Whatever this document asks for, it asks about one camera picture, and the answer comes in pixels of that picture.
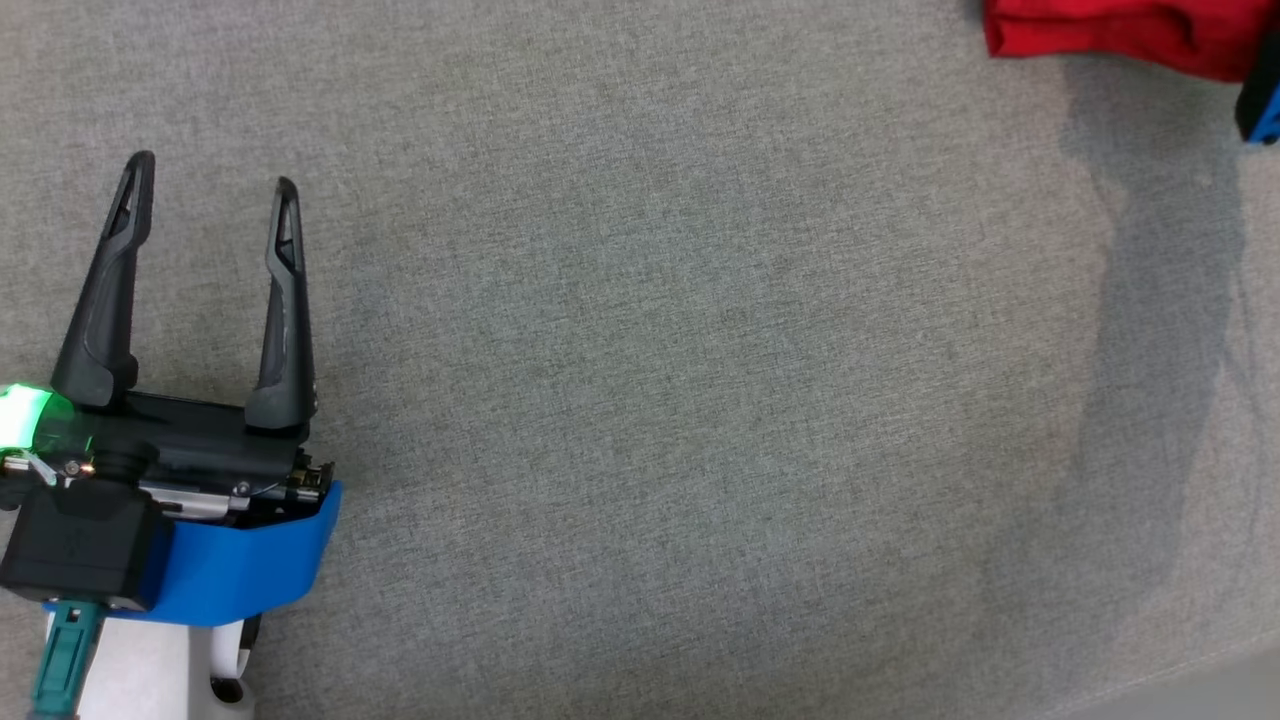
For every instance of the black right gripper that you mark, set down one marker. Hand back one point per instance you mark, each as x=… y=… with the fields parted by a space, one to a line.
x=1262 y=80

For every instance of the blue left wrist cover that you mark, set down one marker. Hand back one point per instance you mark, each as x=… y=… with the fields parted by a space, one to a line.
x=240 y=570

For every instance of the red shorts with number 23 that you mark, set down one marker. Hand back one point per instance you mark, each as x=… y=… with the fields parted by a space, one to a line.
x=1130 y=30

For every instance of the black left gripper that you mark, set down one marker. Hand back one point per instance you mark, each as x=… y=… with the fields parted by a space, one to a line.
x=200 y=445

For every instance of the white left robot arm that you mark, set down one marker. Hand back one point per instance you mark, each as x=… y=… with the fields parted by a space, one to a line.
x=140 y=670

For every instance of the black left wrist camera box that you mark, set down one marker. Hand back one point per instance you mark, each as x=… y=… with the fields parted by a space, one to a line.
x=70 y=545

